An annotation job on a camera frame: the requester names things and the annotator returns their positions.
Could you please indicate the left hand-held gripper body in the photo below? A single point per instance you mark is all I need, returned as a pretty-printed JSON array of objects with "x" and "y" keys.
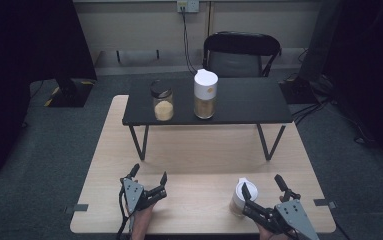
[{"x": 134, "y": 196}]

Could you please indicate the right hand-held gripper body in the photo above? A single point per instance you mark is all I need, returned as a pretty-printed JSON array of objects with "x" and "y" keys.
[{"x": 294, "y": 216}]

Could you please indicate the squat white-lidded seasoning bottle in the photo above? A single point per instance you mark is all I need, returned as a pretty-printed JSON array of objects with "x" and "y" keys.
[{"x": 237, "y": 200}]

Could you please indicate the glass jar with black lid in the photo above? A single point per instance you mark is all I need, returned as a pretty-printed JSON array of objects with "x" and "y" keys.
[{"x": 162, "y": 100}]

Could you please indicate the black raised shelf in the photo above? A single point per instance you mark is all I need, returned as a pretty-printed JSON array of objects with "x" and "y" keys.
[{"x": 245, "y": 100}]

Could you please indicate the tall white-lidded seasoning bottle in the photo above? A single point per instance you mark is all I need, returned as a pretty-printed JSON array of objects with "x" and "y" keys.
[{"x": 205, "y": 93}]

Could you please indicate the person's left hand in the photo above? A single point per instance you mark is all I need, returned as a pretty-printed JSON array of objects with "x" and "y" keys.
[{"x": 143, "y": 223}]

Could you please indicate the person's right hand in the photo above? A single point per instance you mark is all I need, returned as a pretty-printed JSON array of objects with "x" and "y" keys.
[{"x": 267, "y": 235}]

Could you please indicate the grey tape strip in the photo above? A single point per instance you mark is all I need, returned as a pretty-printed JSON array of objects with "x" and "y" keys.
[
  {"x": 322, "y": 202},
  {"x": 77, "y": 208}
]

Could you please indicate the black stand base yellow tape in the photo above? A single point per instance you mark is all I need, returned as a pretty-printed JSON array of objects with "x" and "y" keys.
[{"x": 69, "y": 95}]

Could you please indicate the black folding chair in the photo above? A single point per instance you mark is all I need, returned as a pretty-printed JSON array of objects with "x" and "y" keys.
[{"x": 240, "y": 45}]

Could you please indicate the black curtain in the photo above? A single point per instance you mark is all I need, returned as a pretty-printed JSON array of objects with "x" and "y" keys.
[
  {"x": 369, "y": 66},
  {"x": 22, "y": 50}
]

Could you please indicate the grey leaning panel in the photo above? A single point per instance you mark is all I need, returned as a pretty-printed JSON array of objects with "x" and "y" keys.
[{"x": 320, "y": 40}]

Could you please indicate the black wall bracket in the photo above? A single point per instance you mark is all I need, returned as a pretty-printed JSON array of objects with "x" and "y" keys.
[
  {"x": 158, "y": 54},
  {"x": 118, "y": 56}
]

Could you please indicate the white wall socket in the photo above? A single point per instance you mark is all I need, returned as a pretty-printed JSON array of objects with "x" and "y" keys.
[{"x": 188, "y": 5}]

